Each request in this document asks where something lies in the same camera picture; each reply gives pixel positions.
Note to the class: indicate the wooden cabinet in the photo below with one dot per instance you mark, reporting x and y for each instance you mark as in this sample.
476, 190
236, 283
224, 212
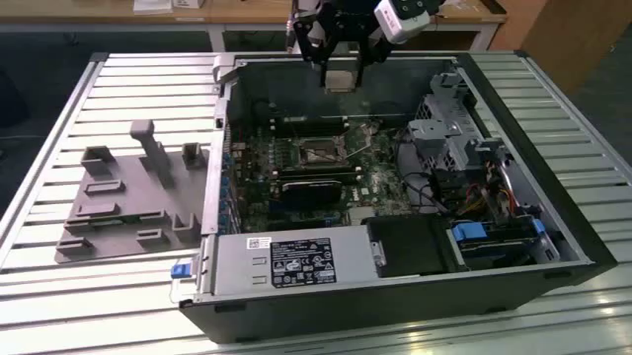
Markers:
569, 37

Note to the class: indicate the black drive bay cover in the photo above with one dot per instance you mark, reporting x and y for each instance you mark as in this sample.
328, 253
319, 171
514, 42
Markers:
410, 244

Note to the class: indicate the black RAM sticks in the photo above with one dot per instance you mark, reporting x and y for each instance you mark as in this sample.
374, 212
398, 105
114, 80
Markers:
321, 173

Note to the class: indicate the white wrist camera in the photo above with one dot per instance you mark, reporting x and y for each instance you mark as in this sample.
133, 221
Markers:
402, 18

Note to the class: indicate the silver power supply unit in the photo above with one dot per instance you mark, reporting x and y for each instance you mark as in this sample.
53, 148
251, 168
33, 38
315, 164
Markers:
237, 259

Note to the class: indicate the black graphics card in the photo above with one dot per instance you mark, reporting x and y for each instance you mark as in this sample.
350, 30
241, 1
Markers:
312, 192

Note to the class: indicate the blue disk carrier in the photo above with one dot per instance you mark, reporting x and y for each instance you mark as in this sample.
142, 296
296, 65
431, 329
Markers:
470, 231

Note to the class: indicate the small silver heat sink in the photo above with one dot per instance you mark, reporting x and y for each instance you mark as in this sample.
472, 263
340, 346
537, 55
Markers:
362, 214

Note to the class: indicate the square silver CPU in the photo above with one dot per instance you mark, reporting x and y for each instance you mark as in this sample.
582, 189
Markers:
342, 79

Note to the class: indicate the blue case latch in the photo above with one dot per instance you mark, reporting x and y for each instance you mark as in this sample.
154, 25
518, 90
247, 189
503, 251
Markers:
180, 270

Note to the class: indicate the black open PC case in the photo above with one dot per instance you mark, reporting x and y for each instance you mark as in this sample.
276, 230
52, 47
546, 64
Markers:
444, 296

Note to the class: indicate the blue drive bay tab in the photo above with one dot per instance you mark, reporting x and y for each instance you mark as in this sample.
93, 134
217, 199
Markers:
538, 226

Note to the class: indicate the CPU socket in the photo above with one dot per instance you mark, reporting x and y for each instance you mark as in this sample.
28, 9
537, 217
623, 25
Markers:
319, 151

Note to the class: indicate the wooden desk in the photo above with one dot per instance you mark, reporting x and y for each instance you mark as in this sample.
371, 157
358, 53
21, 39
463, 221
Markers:
100, 20

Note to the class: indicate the grey metal drive cage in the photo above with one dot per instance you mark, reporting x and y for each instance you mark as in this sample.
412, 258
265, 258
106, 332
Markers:
444, 137

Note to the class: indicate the white box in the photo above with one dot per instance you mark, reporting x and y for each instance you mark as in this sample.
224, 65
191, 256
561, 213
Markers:
153, 6

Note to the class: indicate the grey parts rack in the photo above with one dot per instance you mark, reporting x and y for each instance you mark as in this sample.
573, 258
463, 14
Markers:
133, 199

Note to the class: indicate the green motherboard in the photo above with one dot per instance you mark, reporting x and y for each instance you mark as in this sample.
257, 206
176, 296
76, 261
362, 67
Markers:
376, 185

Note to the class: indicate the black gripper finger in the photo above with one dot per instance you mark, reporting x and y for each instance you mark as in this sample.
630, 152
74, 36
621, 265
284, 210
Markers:
378, 48
312, 40

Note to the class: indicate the black RAM slots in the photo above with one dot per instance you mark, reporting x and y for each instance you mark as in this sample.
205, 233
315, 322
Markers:
313, 126

